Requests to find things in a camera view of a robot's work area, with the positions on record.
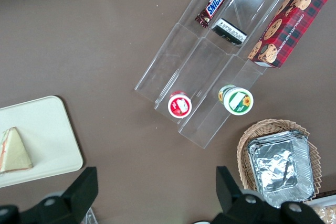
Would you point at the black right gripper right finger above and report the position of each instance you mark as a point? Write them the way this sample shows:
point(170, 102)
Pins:
point(236, 205)

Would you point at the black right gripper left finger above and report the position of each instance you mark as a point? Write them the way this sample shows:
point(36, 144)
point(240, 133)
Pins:
point(76, 197)

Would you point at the triangular sandwich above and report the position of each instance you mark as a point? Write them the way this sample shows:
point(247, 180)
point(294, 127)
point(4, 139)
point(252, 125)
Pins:
point(14, 153)

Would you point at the light wicker basket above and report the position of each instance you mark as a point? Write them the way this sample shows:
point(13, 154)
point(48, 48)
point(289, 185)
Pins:
point(242, 150)

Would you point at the aluminium foil tray stack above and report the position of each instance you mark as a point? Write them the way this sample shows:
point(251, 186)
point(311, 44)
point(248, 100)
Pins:
point(281, 169)

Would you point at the beige plastic tray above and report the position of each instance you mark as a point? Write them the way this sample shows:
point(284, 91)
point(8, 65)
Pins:
point(50, 129)

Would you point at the clear bag of crackers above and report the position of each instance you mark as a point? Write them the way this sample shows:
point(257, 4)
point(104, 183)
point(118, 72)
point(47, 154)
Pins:
point(326, 214)

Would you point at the white rectangular snack bin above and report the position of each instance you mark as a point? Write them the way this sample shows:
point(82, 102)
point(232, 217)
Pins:
point(328, 201)

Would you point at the green lid yogurt cup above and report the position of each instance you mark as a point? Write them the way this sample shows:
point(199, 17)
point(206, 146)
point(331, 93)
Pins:
point(237, 100)

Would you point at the red lid yogurt cup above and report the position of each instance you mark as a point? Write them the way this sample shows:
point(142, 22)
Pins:
point(179, 104)

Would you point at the clear acrylic step stand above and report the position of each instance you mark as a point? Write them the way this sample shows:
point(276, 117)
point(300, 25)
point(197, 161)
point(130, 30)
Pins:
point(204, 64)
point(244, 1)

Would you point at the small black box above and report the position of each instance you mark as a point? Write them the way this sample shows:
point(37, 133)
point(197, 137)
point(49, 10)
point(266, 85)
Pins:
point(229, 32)

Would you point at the red tartan cookie box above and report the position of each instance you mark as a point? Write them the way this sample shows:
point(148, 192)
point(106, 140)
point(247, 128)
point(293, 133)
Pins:
point(291, 30)

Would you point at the snickers chocolate bar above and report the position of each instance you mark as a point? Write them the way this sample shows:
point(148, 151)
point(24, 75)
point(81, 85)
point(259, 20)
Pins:
point(216, 2)

